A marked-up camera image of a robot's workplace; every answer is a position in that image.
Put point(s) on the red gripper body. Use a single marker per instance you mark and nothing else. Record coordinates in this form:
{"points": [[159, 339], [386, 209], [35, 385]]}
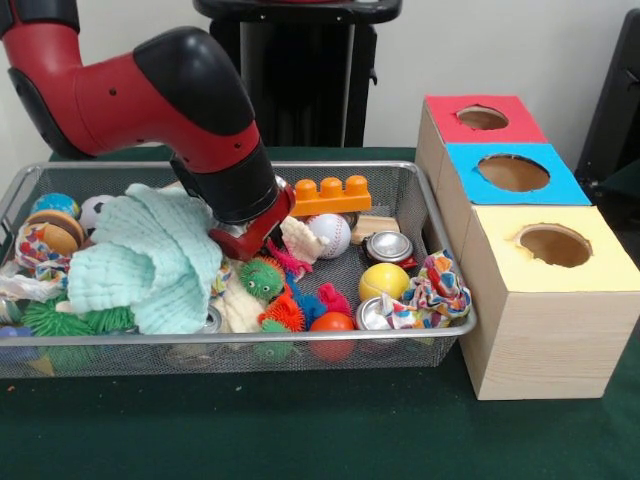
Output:
{"points": [[258, 228]]}

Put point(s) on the orange plastic tray block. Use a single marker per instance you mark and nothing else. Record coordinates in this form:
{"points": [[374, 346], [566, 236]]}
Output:
{"points": [[330, 197]]}

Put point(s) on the cream waffle cloth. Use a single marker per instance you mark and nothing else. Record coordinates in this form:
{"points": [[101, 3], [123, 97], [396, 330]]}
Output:
{"points": [[240, 305]]}

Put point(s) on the mint green cloth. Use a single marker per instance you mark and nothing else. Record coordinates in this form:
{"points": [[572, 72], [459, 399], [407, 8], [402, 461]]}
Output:
{"points": [[150, 260]]}

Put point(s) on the colourful polka-dot cloth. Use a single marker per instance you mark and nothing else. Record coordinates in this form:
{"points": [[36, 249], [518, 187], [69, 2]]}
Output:
{"points": [[435, 290]]}

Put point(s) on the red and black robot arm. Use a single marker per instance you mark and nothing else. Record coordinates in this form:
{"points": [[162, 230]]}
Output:
{"points": [[150, 90]]}

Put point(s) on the wooden box with three holes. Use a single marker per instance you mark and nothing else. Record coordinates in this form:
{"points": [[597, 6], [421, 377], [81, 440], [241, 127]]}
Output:
{"points": [[540, 340]]}

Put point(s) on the white baseball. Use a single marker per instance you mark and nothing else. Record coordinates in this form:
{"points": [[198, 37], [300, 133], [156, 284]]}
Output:
{"points": [[330, 235]]}

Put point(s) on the red-orange ball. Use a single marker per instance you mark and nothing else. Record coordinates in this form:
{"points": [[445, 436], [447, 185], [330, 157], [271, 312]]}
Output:
{"points": [[332, 325]]}

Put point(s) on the yellow ball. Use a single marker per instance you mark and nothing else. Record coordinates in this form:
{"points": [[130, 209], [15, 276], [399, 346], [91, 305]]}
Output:
{"points": [[384, 282]]}

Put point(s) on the crushed silver can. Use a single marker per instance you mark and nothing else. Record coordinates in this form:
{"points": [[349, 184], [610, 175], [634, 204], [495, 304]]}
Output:
{"points": [[372, 312]]}

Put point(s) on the toy burger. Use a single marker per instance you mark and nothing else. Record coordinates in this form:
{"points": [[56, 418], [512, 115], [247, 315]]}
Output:
{"points": [[52, 232]]}

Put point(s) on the green cloth table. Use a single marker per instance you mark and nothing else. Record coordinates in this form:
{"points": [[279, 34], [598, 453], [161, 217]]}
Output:
{"points": [[300, 430]]}

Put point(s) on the green spiky googly-eyed toy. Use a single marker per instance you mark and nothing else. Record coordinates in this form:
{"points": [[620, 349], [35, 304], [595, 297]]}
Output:
{"points": [[60, 322]]}

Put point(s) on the black floor stand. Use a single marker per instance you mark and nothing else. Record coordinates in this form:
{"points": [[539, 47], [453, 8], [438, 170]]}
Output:
{"points": [[615, 110]]}

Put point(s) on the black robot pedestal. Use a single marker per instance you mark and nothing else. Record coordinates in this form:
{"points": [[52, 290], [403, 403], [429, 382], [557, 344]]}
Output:
{"points": [[300, 80]]}

